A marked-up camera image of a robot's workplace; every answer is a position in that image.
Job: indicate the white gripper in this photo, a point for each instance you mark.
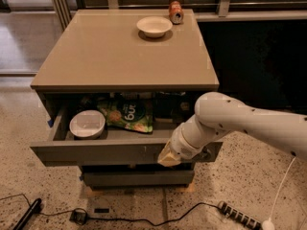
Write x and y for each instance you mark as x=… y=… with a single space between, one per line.
x=182 y=148

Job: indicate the grey top drawer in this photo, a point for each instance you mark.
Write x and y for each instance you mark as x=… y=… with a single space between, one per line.
x=114 y=147

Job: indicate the grey drawer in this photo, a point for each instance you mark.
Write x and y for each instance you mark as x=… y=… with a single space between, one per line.
x=121 y=179
x=114 y=147

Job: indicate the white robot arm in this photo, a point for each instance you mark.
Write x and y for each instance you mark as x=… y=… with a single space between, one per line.
x=216 y=115

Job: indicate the grey bottom drawer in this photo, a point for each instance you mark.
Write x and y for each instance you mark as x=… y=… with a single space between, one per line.
x=121 y=179

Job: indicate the white bowl in drawer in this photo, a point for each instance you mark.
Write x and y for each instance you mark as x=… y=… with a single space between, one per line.
x=88 y=124

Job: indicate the grey drawer cabinet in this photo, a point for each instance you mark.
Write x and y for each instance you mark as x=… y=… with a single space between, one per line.
x=102 y=51

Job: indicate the green snack bag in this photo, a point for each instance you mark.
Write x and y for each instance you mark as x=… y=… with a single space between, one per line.
x=132 y=115

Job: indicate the black power strip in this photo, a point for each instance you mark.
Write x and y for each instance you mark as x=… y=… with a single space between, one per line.
x=232 y=213

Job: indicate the clear plastic bottle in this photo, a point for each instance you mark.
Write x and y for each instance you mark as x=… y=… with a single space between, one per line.
x=132 y=95

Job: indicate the small black floor object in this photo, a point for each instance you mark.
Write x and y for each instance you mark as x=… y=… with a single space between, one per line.
x=101 y=210

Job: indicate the black power adapter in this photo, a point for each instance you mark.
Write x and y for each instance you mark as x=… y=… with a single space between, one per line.
x=79 y=216

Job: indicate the white bowl on cabinet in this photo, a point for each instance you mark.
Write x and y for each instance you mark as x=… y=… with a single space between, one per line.
x=154 y=26

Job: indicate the black rod on floor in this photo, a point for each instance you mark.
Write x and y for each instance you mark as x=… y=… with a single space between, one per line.
x=34 y=208

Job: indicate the orange soda can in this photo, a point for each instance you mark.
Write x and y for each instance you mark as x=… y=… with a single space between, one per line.
x=175 y=12

